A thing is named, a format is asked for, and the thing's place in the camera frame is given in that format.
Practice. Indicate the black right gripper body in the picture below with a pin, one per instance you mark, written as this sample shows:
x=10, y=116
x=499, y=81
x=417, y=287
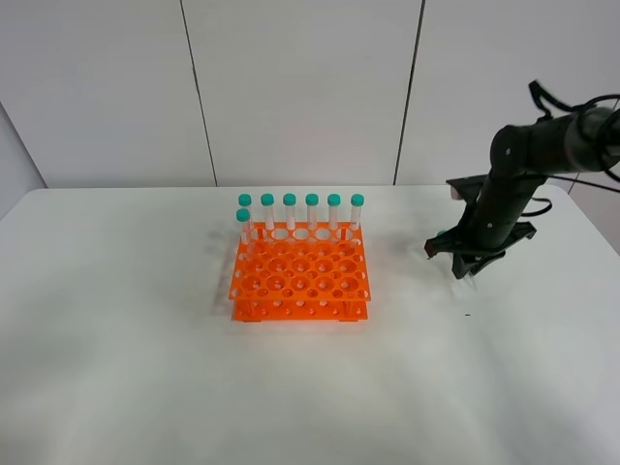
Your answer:
x=491, y=237

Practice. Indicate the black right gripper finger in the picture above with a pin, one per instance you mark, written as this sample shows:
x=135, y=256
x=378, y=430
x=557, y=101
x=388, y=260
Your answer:
x=463, y=265
x=448, y=243

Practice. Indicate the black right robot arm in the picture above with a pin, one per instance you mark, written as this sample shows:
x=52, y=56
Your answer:
x=522, y=159

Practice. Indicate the row tube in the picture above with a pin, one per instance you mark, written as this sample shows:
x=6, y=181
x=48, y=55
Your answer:
x=245, y=201
x=267, y=201
x=312, y=202
x=289, y=200
x=333, y=202
x=357, y=202

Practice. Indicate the orange test tube rack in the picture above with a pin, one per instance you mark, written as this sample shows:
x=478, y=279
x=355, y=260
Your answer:
x=301, y=275

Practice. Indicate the front-left teal-capped racked tube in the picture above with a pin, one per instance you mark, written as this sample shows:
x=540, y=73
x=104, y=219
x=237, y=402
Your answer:
x=243, y=217

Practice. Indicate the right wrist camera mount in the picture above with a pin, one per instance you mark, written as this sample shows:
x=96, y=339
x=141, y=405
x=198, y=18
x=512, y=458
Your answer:
x=466, y=188

